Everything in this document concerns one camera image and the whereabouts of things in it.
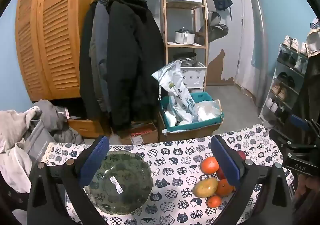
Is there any small tangerine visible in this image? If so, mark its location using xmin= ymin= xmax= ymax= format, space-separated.
xmin=207 ymin=195 xmax=222 ymax=208

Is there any white shoe rack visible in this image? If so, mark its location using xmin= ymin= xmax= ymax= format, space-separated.
xmin=259 ymin=36 xmax=310 ymax=126

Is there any yellow pear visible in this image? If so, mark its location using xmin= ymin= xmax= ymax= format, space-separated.
xmin=192 ymin=177 xmax=218 ymax=198

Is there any clear plastic bag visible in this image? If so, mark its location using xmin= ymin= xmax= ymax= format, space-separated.
xmin=194 ymin=99 xmax=222 ymax=122

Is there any white door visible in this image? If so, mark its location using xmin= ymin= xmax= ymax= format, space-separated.
xmin=207 ymin=0 xmax=245 ymax=86

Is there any grey jacket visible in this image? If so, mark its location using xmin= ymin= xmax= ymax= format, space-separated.
xmin=89 ymin=0 xmax=112 ymax=113

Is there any cat print tablecloth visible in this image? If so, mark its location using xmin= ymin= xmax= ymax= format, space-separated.
xmin=41 ymin=125 xmax=294 ymax=225

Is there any group of shoes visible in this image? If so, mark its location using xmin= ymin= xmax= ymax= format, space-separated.
xmin=265 ymin=36 xmax=309 ymax=118

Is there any grey hanging bag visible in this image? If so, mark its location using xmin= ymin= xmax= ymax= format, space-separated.
xmin=197 ymin=11 xmax=229 ymax=43

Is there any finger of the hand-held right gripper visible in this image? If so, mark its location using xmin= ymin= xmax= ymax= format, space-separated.
xmin=289 ymin=114 xmax=313 ymax=131
xmin=269 ymin=128 xmax=296 ymax=151

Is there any person's right hand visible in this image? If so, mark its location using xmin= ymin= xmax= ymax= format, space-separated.
xmin=296 ymin=174 xmax=320 ymax=215

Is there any dark blue umbrella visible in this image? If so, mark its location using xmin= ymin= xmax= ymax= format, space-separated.
xmin=212 ymin=0 xmax=234 ymax=21

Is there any orange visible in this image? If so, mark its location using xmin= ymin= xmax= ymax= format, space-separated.
xmin=200 ymin=156 xmax=220 ymax=175
xmin=215 ymin=179 xmax=234 ymax=197

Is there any large cardboard box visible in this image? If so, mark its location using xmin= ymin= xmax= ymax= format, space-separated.
xmin=157 ymin=112 xmax=222 ymax=142

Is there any wooden louvred wardrobe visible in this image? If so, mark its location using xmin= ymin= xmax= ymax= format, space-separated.
xmin=15 ymin=0 xmax=97 ymax=102

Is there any grey garment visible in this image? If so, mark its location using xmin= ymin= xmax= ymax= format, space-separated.
xmin=32 ymin=100 xmax=85 ymax=144

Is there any black coat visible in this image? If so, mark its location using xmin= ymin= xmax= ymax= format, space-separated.
xmin=107 ymin=0 xmax=166 ymax=132

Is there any steel pot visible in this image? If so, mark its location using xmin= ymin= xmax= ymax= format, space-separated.
xmin=172 ymin=52 xmax=197 ymax=67

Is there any white cooking pot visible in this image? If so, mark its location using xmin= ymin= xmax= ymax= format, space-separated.
xmin=174 ymin=29 xmax=196 ymax=44

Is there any green glass bowl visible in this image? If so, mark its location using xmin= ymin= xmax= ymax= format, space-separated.
xmin=84 ymin=150 xmax=153 ymax=215

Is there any grey tote bag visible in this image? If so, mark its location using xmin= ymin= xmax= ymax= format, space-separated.
xmin=25 ymin=120 xmax=57 ymax=165

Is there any wooden drawer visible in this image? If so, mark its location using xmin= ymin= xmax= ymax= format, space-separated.
xmin=67 ymin=118 xmax=110 ymax=138

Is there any white lattice basket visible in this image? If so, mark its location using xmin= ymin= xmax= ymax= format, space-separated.
xmin=180 ymin=62 xmax=207 ymax=89

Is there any dark jacket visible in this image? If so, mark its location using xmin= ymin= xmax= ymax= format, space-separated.
xmin=79 ymin=1 xmax=100 ymax=118

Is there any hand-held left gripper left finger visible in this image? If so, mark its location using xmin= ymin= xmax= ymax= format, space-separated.
xmin=27 ymin=135 xmax=110 ymax=225

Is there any cardboard box with red packets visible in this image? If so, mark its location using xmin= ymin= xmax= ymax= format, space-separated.
xmin=120 ymin=122 xmax=159 ymax=145

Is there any bamboo shelf unit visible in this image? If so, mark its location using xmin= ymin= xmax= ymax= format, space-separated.
xmin=161 ymin=0 xmax=209 ymax=92

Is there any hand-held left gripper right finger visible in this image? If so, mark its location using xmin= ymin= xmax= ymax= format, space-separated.
xmin=211 ymin=135 xmax=295 ymax=225

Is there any silver pipe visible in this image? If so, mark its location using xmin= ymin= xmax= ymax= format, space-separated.
xmin=244 ymin=0 xmax=269 ymax=115

